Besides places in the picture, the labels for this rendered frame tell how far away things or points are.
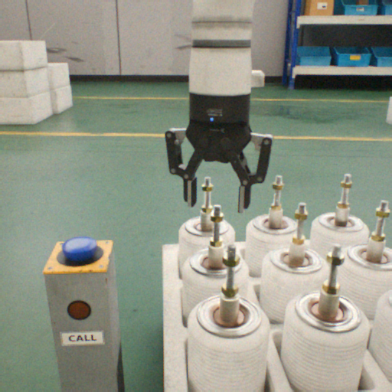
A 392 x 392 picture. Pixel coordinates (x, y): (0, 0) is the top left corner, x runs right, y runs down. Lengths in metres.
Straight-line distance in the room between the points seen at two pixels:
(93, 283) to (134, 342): 0.38
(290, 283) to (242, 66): 0.29
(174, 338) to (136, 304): 0.37
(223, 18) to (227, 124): 0.12
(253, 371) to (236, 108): 0.30
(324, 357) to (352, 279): 0.17
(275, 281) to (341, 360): 0.14
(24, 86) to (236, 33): 2.56
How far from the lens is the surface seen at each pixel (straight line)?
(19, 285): 1.06
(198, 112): 0.48
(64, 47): 5.97
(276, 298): 0.60
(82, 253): 0.47
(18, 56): 2.94
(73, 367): 0.55
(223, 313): 0.48
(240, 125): 0.50
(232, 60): 0.47
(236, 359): 0.47
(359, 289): 0.63
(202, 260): 0.59
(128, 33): 5.72
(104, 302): 0.48
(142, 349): 0.82
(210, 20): 0.47
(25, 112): 2.99
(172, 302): 0.63
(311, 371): 0.52
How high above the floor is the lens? 0.55
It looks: 21 degrees down
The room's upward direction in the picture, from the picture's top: straight up
